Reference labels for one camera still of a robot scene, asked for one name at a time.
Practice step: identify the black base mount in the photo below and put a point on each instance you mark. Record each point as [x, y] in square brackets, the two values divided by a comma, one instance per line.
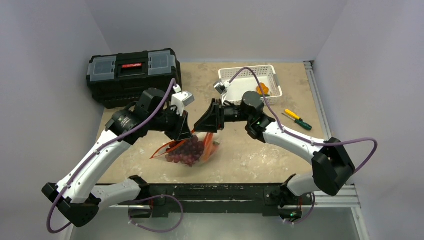
[266, 199]

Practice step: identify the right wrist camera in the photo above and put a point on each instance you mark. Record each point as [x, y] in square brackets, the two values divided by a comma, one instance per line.
[222, 88]

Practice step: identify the dark red grapes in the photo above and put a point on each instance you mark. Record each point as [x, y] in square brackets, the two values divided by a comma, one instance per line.
[187, 152]

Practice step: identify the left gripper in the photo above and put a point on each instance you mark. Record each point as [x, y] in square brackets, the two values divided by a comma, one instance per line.
[185, 131]

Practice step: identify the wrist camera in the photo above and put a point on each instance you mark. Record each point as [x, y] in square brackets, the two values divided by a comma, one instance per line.
[181, 99]
[222, 88]

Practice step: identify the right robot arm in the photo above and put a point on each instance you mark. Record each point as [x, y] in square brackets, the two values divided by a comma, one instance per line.
[331, 164]

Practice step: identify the orange pepper piece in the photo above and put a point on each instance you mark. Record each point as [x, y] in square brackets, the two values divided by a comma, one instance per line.
[263, 90]

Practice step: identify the yellow handled screwdriver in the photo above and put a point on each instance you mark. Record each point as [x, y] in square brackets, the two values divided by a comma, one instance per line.
[292, 115]

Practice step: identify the orange carrot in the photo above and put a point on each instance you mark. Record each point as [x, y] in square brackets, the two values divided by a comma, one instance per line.
[211, 142]

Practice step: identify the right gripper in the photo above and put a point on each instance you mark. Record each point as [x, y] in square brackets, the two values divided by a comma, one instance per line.
[219, 112]

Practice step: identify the clear zip top bag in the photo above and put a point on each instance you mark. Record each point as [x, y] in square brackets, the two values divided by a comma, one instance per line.
[159, 154]

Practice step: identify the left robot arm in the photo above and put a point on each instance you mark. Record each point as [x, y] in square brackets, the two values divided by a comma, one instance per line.
[78, 197]

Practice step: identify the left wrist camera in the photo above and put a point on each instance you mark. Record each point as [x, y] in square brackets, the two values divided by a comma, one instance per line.
[181, 99]

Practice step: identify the black toolbox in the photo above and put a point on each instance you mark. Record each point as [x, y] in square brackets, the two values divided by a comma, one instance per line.
[119, 79]

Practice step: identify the green handled screwdriver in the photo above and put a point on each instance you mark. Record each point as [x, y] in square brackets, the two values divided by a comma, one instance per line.
[300, 123]

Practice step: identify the white plastic basket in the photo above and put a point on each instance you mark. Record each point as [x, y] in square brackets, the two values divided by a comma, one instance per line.
[244, 80]

